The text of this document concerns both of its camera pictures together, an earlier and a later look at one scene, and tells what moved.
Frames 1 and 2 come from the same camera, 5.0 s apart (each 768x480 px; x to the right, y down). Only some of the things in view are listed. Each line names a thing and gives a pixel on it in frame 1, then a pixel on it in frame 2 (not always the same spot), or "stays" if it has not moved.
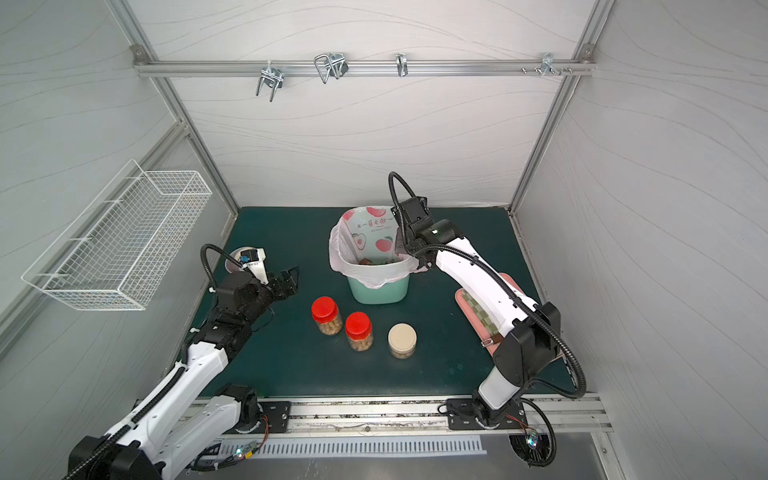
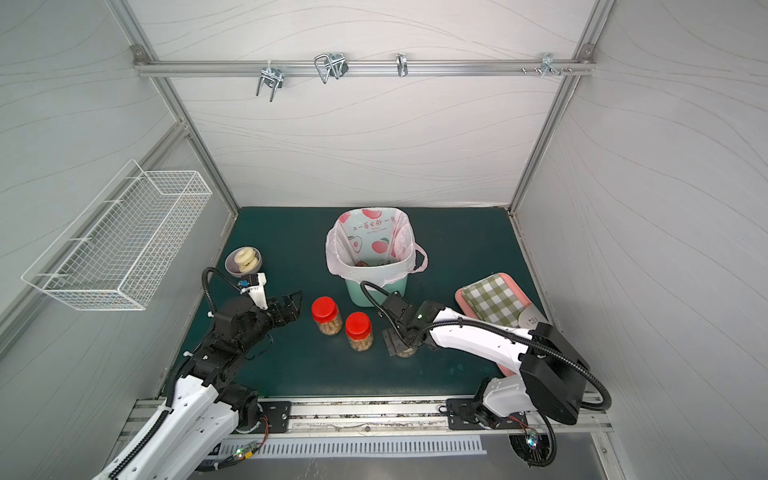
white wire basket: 118,251 stays
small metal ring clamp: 402,67 stays
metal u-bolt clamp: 273,77 stays
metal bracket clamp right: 547,66 stays
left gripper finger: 287,282 to 285,308
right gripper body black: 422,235 to 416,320
